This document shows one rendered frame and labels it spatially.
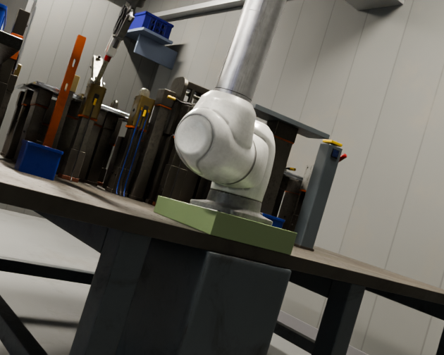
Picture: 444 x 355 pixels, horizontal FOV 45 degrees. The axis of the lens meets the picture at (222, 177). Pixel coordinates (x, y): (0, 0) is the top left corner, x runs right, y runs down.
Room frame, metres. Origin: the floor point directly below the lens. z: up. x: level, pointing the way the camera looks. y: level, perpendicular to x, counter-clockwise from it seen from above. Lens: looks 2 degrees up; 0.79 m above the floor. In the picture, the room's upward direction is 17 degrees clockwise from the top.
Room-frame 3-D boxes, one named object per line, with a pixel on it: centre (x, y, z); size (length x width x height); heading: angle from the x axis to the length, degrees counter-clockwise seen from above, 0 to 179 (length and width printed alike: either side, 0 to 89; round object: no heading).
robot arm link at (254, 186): (1.54, -0.05, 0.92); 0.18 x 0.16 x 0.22; 152
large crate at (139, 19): (6.28, 1.35, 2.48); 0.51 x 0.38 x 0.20; 37
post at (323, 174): (2.23, -0.40, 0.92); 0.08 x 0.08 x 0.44; 28
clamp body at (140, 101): (1.97, 0.35, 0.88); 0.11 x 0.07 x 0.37; 28
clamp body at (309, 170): (2.42, -0.41, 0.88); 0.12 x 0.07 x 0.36; 28
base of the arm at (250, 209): (1.56, -0.07, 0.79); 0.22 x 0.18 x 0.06; 137
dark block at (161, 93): (2.00, 0.29, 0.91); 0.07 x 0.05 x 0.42; 28
